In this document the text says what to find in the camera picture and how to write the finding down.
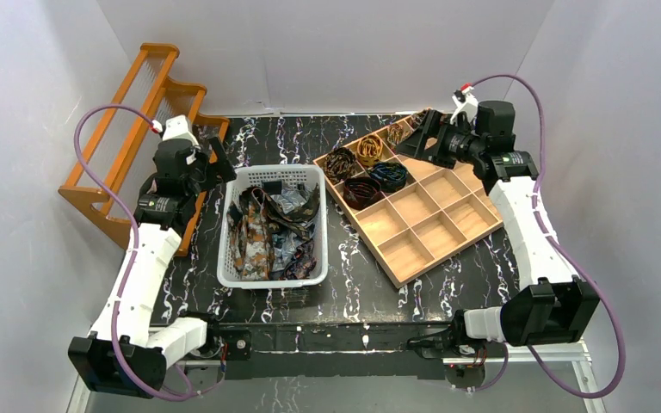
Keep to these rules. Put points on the dark red purple tie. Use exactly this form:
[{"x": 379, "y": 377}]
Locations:
[{"x": 302, "y": 262}]

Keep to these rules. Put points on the rolled yellow tie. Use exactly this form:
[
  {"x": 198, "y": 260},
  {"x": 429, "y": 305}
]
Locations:
[{"x": 369, "y": 150}]

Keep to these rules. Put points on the rolled brown multicolour tie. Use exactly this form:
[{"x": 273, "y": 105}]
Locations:
[{"x": 395, "y": 134}]

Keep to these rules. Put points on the wooden compartment tray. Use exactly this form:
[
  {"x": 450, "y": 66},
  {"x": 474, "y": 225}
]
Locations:
[{"x": 436, "y": 214}]

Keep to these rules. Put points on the dark camouflage tie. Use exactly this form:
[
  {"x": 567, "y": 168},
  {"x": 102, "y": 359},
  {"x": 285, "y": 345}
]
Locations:
[{"x": 300, "y": 220}]

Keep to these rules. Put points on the rolled dark red tie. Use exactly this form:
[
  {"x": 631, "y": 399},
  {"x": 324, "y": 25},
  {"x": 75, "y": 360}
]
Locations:
[{"x": 361, "y": 192}]

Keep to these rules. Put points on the rolled dark striped tie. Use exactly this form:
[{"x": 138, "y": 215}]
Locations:
[{"x": 416, "y": 119}]

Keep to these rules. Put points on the orange wooden rack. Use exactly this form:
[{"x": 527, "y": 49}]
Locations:
[{"x": 159, "y": 96}]

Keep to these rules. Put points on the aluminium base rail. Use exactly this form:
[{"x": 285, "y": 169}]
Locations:
[{"x": 257, "y": 350}]

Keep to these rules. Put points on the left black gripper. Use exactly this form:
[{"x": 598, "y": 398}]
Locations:
[{"x": 214, "y": 168}]

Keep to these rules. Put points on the white plastic basket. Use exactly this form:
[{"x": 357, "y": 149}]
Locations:
[{"x": 275, "y": 179}]

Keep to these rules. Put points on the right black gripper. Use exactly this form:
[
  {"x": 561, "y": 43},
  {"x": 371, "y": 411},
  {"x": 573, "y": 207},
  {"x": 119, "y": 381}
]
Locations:
[{"x": 433, "y": 135}]

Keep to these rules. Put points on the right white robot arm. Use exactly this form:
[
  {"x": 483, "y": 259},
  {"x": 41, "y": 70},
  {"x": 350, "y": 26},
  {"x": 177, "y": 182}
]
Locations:
[{"x": 554, "y": 304}]

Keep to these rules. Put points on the rolled blue black tie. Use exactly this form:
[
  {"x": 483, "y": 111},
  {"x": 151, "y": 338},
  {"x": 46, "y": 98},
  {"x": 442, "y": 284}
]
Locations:
[{"x": 391, "y": 176}]

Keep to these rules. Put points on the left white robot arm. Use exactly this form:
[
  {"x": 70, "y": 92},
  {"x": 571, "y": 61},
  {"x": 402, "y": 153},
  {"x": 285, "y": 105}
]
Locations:
[{"x": 120, "y": 355}]

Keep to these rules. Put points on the grey blue tie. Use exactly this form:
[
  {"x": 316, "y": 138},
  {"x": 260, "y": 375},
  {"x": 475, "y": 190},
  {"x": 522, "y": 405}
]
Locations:
[{"x": 286, "y": 242}]

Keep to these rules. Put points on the rolled dark brown tie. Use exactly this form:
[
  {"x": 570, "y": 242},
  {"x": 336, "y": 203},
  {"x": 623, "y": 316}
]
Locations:
[{"x": 340, "y": 164}]

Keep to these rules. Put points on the orange grey patterned tie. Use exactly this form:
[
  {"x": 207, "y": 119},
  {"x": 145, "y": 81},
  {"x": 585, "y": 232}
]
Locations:
[{"x": 251, "y": 250}]

